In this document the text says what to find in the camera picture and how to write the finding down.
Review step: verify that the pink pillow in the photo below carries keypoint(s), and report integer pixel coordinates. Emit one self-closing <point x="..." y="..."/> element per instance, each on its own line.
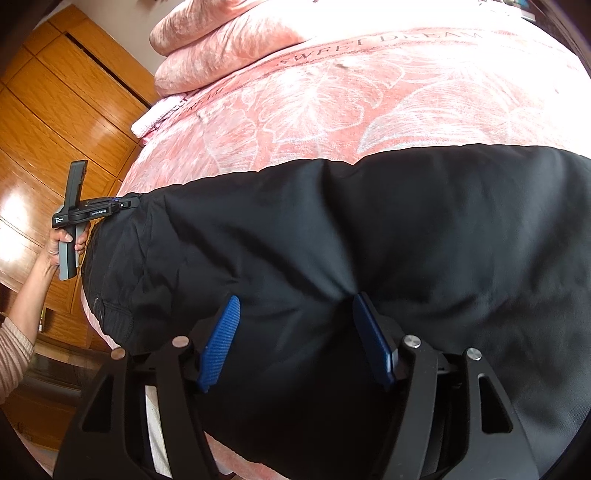
<point x="217" y="64"/>

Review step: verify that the black jacket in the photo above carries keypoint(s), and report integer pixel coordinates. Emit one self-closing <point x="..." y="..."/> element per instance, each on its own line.
<point x="323" y="230"/>

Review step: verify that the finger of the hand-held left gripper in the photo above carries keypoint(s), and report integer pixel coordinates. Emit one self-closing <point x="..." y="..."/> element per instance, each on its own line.
<point x="128" y="202"/>

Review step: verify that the wooden wardrobe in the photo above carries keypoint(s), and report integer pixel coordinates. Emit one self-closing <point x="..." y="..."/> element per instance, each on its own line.
<point x="60" y="106"/>

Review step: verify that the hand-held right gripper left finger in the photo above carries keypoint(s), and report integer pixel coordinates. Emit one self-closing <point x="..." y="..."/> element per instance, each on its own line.
<point x="221" y="341"/>

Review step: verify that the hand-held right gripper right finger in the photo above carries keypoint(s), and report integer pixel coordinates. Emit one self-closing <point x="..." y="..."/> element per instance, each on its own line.
<point x="369" y="332"/>

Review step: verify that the person's left hand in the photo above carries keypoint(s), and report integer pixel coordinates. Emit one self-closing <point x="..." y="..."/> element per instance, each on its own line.
<point x="51" y="247"/>

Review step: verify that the white knitted cloth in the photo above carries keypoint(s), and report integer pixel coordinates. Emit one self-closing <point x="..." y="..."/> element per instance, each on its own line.
<point x="150" y="120"/>

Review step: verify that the pink leaf-print blanket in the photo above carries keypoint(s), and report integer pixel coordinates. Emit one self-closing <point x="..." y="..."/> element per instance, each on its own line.
<point x="323" y="115"/>

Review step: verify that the person's left forearm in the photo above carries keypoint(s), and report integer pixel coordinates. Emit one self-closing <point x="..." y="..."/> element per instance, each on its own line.
<point x="23" y="323"/>

